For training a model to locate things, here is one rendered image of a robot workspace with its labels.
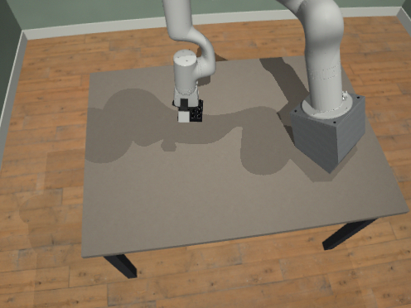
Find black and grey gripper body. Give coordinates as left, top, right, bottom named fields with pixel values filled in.
left=174, top=86, right=199, bottom=107

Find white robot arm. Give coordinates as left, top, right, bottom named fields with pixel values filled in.
left=162, top=0, right=352, bottom=119

